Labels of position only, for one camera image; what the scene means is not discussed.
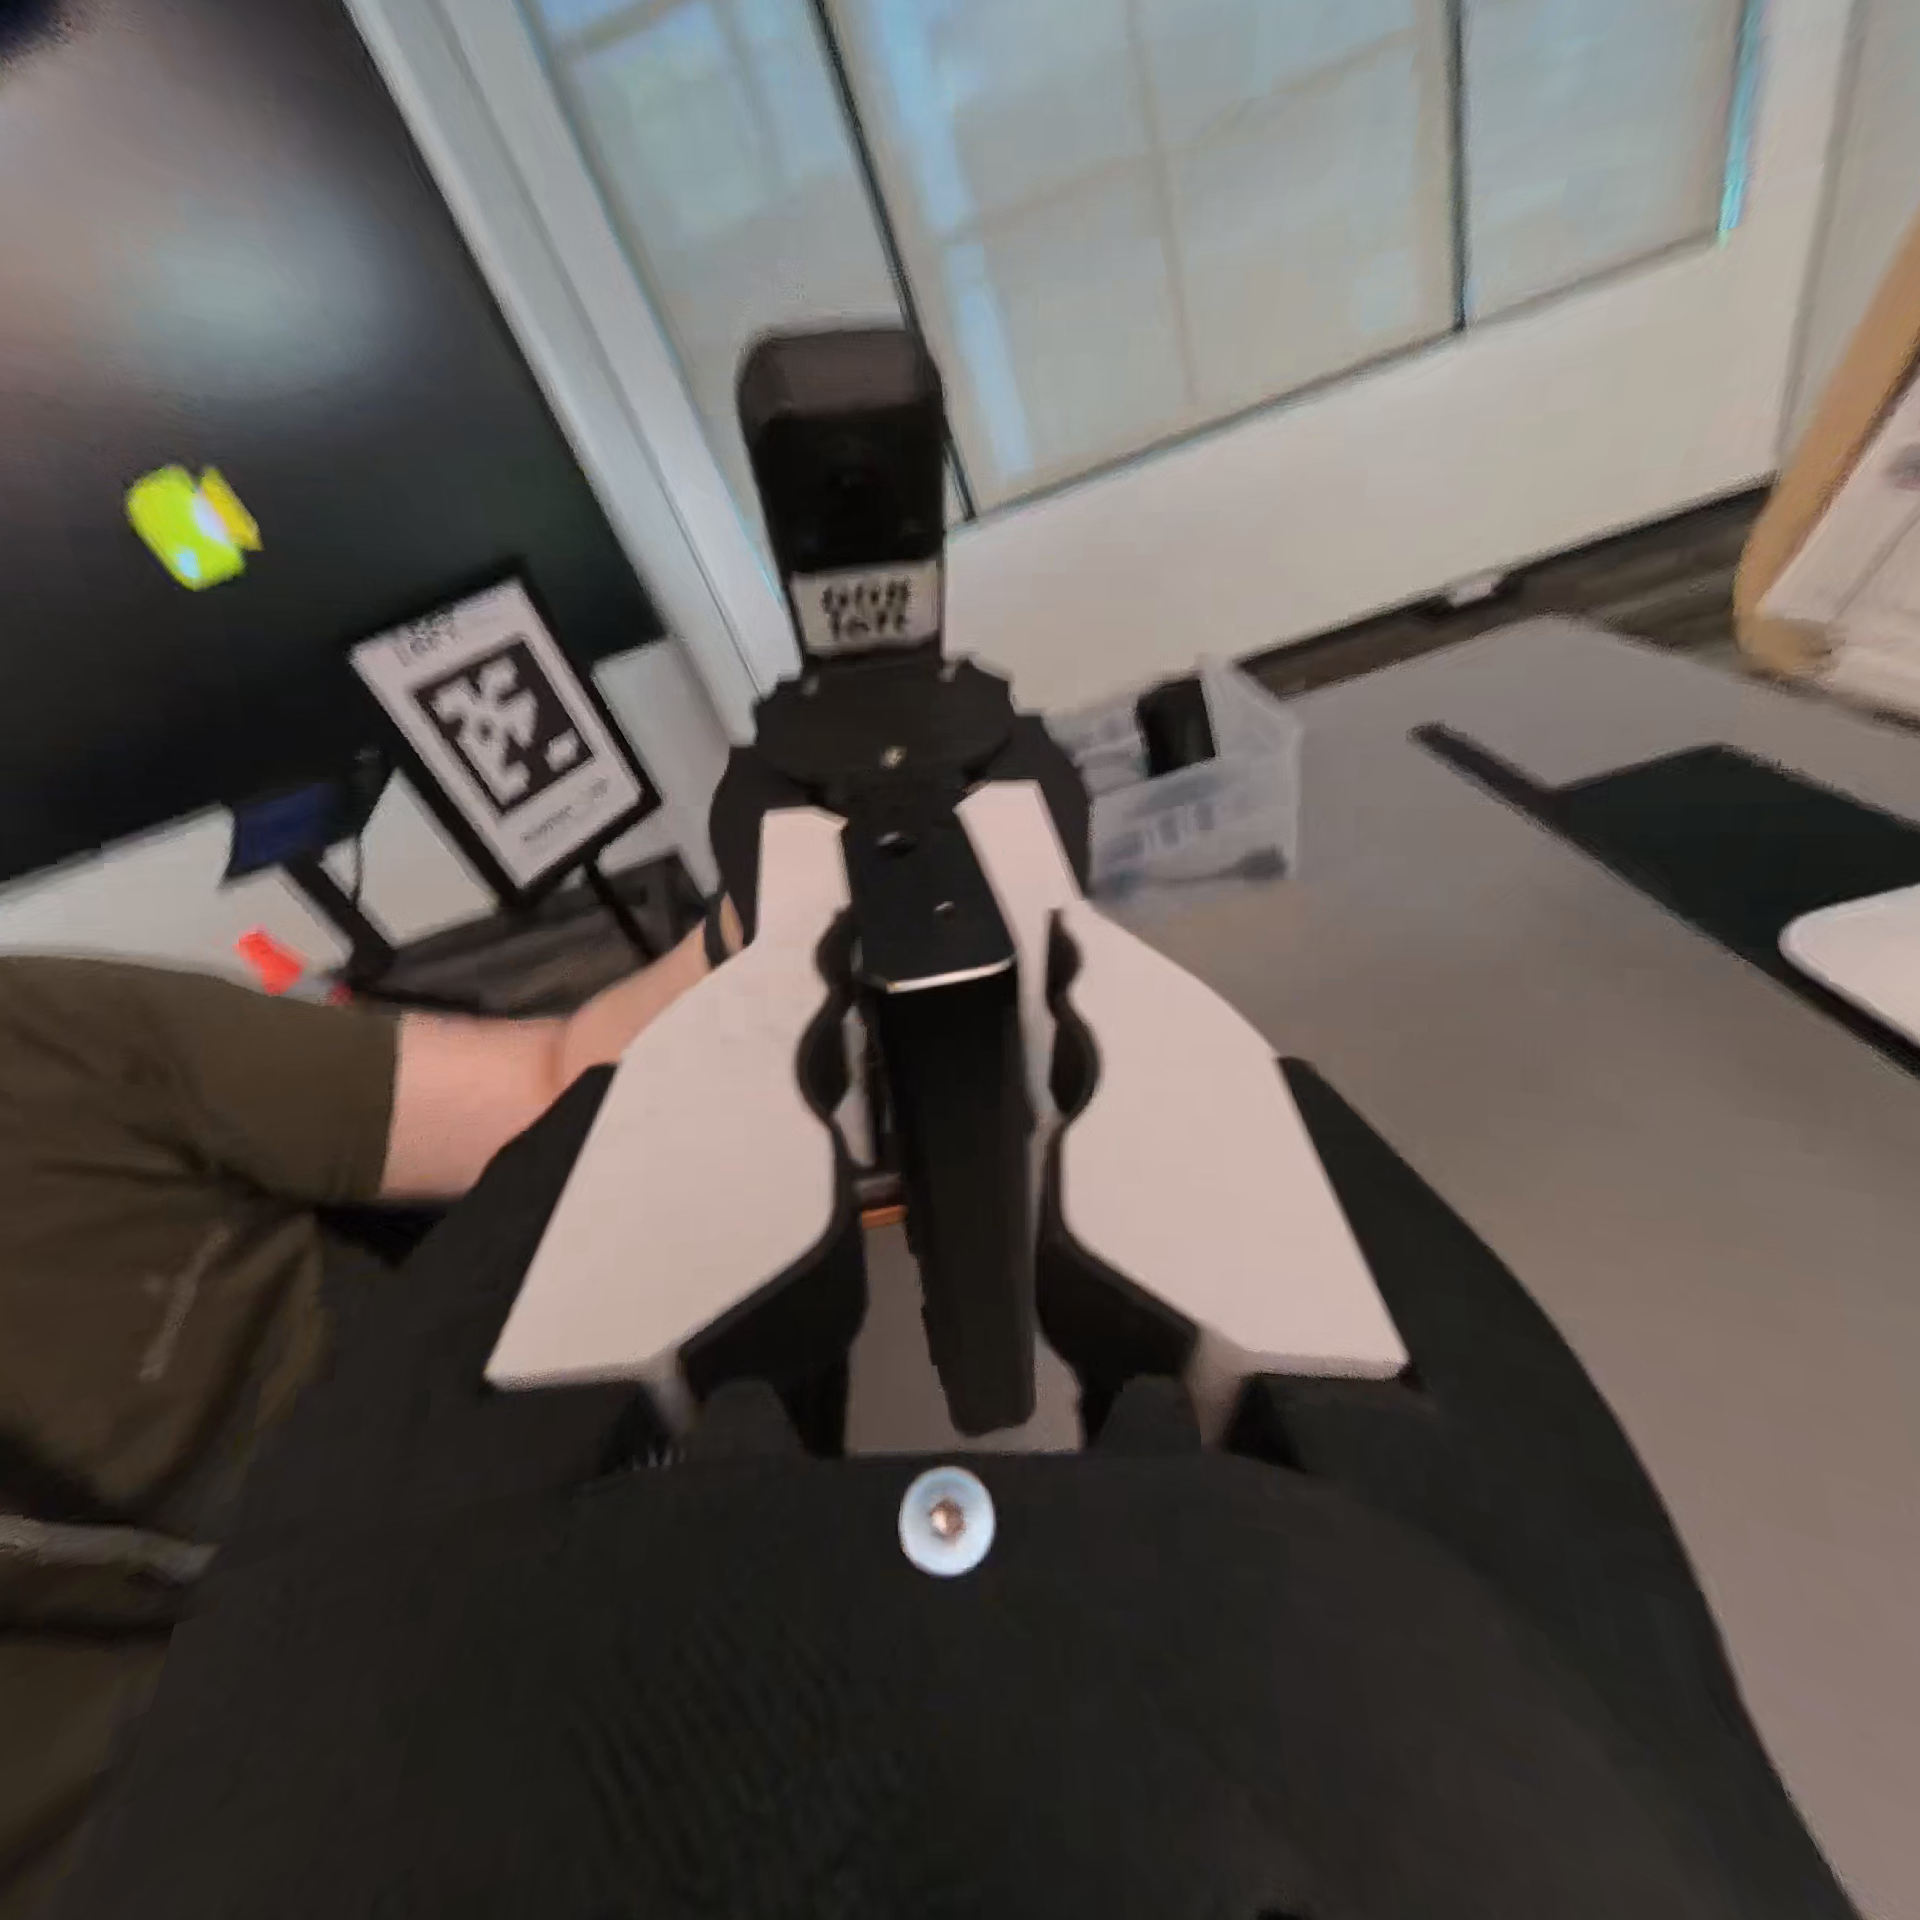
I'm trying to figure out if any white board stand base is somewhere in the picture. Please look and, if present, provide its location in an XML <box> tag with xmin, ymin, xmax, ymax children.
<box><xmin>1775</xmin><ymin>884</ymin><xmax>1920</xmax><ymax>1051</ymax></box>

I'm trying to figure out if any large black wall screen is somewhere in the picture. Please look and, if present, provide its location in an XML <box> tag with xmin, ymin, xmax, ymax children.
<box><xmin>0</xmin><ymin>0</ymin><xmax>666</xmax><ymax>886</ymax></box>

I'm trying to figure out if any black framed marker sign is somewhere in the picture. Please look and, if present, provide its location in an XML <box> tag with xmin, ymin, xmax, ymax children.
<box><xmin>348</xmin><ymin>575</ymin><xmax>666</xmax><ymax>963</ymax></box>

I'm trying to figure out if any clear plastic bin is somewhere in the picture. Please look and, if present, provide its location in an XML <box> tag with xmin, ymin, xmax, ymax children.
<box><xmin>1050</xmin><ymin>660</ymin><xmax>1303</xmax><ymax>905</ymax></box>

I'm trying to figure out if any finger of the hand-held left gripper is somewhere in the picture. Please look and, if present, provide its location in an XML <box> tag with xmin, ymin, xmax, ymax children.
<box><xmin>961</xmin><ymin>787</ymin><xmax>1077</xmax><ymax>964</ymax></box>
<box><xmin>747</xmin><ymin>807</ymin><xmax>860</xmax><ymax>980</ymax></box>

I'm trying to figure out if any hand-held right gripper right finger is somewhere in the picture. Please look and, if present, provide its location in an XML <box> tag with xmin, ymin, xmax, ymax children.
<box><xmin>1035</xmin><ymin>908</ymin><xmax>1412</xmax><ymax>1453</ymax></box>

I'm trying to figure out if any person's olive shirt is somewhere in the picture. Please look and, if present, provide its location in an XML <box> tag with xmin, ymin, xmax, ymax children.
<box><xmin>0</xmin><ymin>958</ymin><xmax>452</xmax><ymax>1893</ymax></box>

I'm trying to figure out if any wooden instruction board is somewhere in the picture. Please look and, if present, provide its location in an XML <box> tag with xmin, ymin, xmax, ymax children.
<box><xmin>1732</xmin><ymin>223</ymin><xmax>1920</xmax><ymax>707</ymax></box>

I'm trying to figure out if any frosted glass window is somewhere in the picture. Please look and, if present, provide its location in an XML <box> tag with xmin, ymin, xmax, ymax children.
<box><xmin>526</xmin><ymin>0</ymin><xmax>1759</xmax><ymax>514</ymax></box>

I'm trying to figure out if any yellow sticker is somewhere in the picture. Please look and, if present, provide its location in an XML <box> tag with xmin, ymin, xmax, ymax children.
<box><xmin>124</xmin><ymin>462</ymin><xmax>266</xmax><ymax>591</ymax></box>

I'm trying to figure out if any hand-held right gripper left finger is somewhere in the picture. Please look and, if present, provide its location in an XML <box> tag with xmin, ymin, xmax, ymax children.
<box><xmin>482</xmin><ymin>914</ymin><xmax>874</xmax><ymax>1453</ymax></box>

